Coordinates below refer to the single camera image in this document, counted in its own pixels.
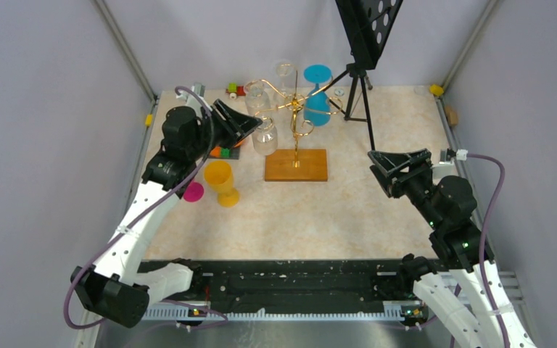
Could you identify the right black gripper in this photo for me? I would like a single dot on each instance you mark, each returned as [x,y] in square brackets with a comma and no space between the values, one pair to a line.
[388,167]

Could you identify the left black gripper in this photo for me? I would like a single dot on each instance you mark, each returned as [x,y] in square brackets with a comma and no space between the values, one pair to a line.
[236,125]

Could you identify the yellow wine glass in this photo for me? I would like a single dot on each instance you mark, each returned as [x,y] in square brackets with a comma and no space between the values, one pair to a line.
[220,179]

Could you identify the pink wine glass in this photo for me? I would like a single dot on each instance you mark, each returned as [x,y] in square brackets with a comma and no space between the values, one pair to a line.
[194,192]

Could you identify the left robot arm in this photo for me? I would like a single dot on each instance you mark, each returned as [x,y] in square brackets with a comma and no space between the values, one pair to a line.
[111,286]

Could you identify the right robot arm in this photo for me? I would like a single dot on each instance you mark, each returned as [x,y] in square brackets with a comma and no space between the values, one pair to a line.
[478,313]

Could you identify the clear wine glass front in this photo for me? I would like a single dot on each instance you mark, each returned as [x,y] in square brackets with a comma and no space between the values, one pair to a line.
[265,137]

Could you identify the clear wine glass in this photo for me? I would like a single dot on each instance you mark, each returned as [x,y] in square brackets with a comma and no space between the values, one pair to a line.
[286,74]
[265,137]
[257,100]

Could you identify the clear wine glass left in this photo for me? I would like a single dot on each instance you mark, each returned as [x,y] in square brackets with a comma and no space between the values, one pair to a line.
[257,100]

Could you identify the gold wine glass rack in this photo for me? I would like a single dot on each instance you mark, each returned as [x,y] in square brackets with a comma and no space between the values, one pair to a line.
[295,164]

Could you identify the clear wine glass back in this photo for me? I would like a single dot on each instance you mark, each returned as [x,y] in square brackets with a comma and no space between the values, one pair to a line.
[286,74]

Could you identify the blue wine glass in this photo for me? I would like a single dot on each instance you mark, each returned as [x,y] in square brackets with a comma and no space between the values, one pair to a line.
[317,108]

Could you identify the dark plate with blocks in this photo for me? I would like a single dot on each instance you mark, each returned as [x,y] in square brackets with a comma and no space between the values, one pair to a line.
[228,153]

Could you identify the orange tape dispenser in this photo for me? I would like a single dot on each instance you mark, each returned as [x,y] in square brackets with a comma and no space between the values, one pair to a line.
[237,143]

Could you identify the small toy car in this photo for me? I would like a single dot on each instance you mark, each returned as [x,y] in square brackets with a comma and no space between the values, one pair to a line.
[234,91]

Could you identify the yellow corner clamp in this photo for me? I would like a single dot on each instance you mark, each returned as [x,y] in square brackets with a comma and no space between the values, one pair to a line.
[436,90]

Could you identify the black music stand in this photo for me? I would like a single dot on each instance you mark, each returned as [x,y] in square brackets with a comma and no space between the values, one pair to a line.
[367,24]

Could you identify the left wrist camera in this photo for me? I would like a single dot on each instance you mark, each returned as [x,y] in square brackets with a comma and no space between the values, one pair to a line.
[197,103]

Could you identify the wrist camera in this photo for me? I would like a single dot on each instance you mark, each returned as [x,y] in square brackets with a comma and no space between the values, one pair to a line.
[447,162]
[197,103]

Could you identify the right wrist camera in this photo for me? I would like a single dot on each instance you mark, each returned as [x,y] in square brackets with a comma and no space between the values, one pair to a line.
[447,162]

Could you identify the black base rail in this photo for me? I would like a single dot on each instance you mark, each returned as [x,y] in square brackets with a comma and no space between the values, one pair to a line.
[305,289]

